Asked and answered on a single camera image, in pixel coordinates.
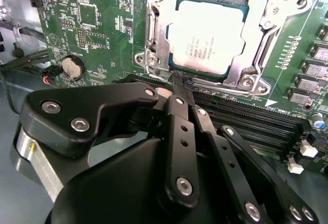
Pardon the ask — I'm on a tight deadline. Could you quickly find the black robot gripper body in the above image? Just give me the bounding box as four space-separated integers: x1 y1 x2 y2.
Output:
45 138 244 224

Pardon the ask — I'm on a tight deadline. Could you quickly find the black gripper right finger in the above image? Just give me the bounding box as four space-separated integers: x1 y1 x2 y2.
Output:
183 79 328 224

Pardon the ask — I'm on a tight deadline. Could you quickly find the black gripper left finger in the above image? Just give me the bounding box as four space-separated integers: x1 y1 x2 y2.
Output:
19 74 200 207

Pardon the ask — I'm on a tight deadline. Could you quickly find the metal wire locking lever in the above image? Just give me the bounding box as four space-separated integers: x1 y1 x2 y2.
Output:
145 3 157 67
145 65 271 94

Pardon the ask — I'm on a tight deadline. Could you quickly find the silver CPU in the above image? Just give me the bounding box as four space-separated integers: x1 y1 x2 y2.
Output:
165 0 251 77

